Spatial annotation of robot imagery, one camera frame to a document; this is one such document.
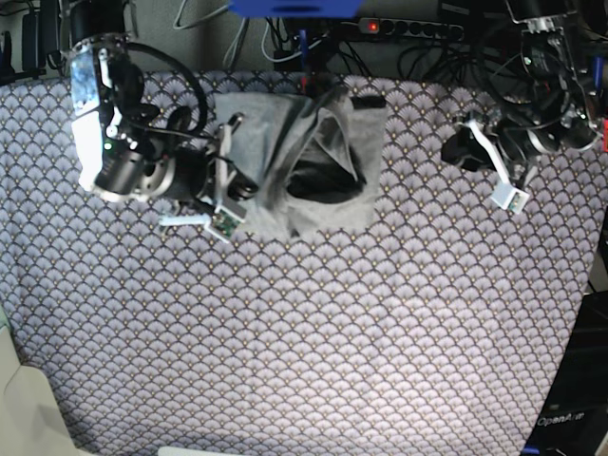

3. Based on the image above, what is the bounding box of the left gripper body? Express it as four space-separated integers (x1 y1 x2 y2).
450 111 566 191

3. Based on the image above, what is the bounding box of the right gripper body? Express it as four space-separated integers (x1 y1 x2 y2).
159 112 258 230

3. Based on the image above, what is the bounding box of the grey T-shirt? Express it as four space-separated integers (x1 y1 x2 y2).
215 86 388 240

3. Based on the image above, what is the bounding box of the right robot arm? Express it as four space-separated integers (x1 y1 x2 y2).
59 1 257 242

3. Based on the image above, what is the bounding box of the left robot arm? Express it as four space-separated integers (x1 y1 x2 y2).
441 1 601 189

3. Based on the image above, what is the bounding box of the red side clamp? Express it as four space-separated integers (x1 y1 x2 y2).
602 119 608 153

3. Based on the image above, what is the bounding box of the patterned tablecloth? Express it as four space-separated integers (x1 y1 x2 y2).
1 76 607 455

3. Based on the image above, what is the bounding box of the black OpenArm box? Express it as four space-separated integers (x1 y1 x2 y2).
522 292 607 455

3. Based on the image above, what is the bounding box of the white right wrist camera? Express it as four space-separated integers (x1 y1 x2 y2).
204 204 246 243

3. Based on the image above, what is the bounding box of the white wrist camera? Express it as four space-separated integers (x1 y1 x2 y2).
204 204 246 243
490 182 530 215

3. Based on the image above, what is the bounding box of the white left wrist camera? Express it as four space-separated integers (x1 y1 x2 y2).
490 182 530 215

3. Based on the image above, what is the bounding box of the power strip with red switch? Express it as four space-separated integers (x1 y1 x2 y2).
357 17 465 42

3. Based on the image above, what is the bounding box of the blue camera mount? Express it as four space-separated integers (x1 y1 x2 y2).
231 0 362 18

